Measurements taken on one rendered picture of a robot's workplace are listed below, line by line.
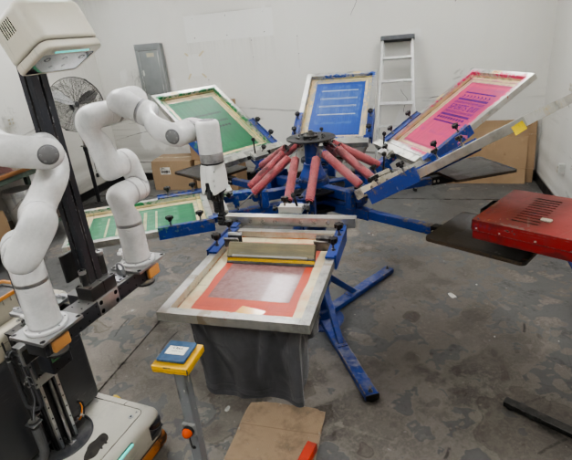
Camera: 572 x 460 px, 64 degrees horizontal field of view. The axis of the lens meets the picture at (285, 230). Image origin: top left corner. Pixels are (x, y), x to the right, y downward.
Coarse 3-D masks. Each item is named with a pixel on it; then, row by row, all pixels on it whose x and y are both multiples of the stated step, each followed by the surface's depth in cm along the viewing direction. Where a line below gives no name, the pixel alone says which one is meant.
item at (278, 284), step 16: (272, 272) 198; (288, 272) 197; (304, 272) 196; (256, 288) 186; (272, 288) 185; (288, 288) 184; (304, 288) 183; (256, 304) 176; (272, 304) 175; (288, 304) 174
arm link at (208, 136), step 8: (192, 120) 144; (200, 120) 141; (208, 120) 140; (216, 120) 142; (200, 128) 140; (208, 128) 139; (216, 128) 141; (200, 136) 141; (208, 136) 140; (216, 136) 142; (200, 144) 142; (208, 144) 141; (216, 144) 142; (200, 152) 144; (208, 152) 142; (216, 152) 143
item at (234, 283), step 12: (228, 264) 209; (240, 264) 208; (252, 264) 207; (216, 276) 199; (228, 276) 198; (240, 276) 197; (252, 276) 196; (216, 288) 189; (228, 288) 188; (240, 288) 187; (252, 288) 187; (204, 300) 181; (216, 300) 180; (228, 300) 180; (240, 300) 179
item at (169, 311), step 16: (208, 256) 209; (192, 272) 197; (320, 272) 187; (192, 288) 190; (320, 288) 175; (176, 304) 177; (320, 304) 171; (176, 320) 169; (192, 320) 167; (208, 320) 165; (224, 320) 163; (240, 320) 161; (256, 320) 159; (272, 320) 158; (288, 320) 158; (304, 320) 157
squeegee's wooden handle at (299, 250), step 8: (232, 248) 210; (240, 248) 209; (248, 248) 208; (256, 248) 207; (264, 248) 206; (272, 248) 205; (280, 248) 204; (288, 248) 203; (296, 248) 202; (304, 248) 201; (312, 248) 200; (232, 256) 209; (304, 256) 200; (312, 256) 199
